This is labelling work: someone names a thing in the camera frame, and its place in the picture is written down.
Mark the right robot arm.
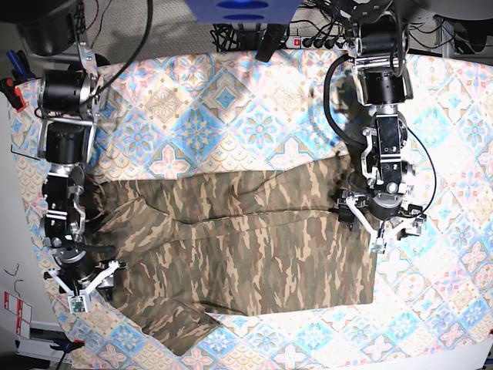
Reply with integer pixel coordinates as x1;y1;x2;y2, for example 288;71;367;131
1;1;125;301

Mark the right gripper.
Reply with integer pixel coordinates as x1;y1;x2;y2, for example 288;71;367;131
45;248;127;295

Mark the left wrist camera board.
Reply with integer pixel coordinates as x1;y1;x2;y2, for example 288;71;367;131
370;239;386;254

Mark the black post under mount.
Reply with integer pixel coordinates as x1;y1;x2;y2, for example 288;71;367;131
255;24;288;62

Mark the camouflage T-shirt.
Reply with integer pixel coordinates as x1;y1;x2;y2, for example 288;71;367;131
84;156;377;355

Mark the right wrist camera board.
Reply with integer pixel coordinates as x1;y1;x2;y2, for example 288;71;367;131
68;294;91;314

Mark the blue handled clamp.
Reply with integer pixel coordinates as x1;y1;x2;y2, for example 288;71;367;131
7;49;28;82

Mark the black red-tipped clamp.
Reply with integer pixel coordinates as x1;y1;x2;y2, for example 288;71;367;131
0;78;25;113

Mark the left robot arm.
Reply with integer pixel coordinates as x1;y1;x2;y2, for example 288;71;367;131
323;1;427;248

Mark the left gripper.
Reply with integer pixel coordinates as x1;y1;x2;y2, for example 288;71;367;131
335;189;427;241

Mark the patterned tile tablecloth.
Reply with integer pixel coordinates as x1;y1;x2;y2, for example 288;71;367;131
8;49;493;370

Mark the red white label sticker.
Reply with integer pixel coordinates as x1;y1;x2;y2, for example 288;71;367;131
1;291;32;339

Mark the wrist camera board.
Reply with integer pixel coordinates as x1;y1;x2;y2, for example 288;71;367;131
68;294;91;314
370;239;386;254

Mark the white power strip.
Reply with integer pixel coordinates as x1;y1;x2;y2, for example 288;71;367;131
285;35;347;51

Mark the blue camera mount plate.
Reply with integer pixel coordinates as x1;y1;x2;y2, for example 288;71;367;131
186;0;301;24

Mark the black clamp bottom left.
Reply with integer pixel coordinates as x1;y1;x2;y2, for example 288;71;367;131
50;338;85;354

